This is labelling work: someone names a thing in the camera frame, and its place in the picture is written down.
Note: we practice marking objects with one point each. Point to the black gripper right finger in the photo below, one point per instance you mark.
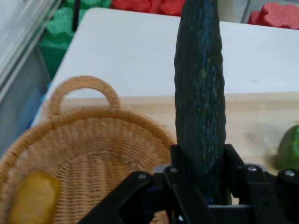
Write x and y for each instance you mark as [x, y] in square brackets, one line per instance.
[268, 198]

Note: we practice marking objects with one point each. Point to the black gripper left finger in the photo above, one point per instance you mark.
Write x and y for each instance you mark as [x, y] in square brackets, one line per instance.
[149, 198]

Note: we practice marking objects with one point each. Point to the dark green cucumber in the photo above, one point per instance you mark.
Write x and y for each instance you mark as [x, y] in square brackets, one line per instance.
[201, 93]

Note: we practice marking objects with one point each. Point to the green bell pepper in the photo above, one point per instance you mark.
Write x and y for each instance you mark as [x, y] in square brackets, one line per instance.
[288, 149]

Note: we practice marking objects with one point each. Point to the woven wicker basket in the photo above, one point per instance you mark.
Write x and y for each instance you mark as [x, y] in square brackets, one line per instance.
[93, 151]

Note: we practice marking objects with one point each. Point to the bamboo cutting board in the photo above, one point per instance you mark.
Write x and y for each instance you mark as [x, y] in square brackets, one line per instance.
[252, 121]

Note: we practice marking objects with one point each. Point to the yellow potato toy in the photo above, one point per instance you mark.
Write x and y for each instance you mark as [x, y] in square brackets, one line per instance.
[35, 198]

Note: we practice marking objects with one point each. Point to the large red foam block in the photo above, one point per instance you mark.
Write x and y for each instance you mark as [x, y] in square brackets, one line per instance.
[144, 5]

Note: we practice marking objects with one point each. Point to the black tripod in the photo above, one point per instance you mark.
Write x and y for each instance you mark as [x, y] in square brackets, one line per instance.
[76, 14]

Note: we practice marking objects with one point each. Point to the aluminium window rail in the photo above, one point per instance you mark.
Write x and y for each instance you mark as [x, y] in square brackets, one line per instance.
[18, 46]

